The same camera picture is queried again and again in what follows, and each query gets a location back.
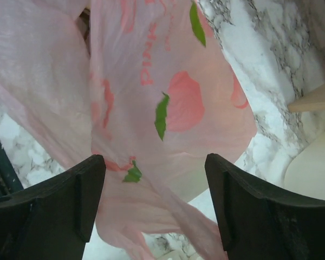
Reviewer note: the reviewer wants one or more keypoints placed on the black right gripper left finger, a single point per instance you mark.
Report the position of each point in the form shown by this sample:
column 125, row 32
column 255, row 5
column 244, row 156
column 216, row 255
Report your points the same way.
column 53, row 219

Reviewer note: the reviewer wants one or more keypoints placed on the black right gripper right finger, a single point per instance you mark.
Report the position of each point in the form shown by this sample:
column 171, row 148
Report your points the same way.
column 259, row 220

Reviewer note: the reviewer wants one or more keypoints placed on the white vegetable basket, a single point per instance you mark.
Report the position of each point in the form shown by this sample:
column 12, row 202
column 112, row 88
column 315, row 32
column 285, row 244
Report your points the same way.
column 306, row 173

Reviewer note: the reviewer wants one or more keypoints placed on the pink plastic grocery bag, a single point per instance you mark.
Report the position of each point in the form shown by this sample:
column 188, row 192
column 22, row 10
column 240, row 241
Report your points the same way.
column 127, row 80

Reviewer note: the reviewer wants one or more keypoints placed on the wooden shelf unit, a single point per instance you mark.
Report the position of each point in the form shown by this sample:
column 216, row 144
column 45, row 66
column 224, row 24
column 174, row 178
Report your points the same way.
column 310, row 102

